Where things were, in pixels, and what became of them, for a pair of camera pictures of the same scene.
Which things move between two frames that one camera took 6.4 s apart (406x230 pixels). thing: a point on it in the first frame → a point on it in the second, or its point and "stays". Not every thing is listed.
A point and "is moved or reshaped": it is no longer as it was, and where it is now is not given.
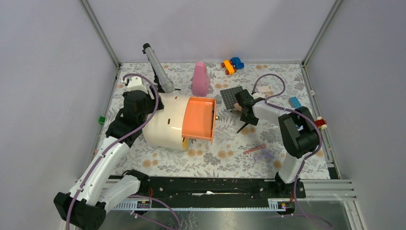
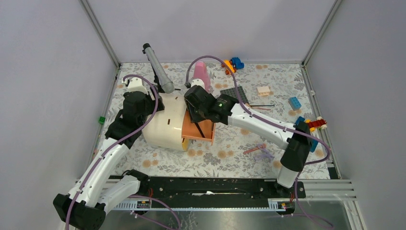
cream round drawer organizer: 182,118 stays
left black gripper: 152,101 stays
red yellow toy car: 321,123 stays
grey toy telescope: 163,83 stays
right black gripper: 253,121 → 193,117
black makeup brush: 242,127 is moved or reshaped
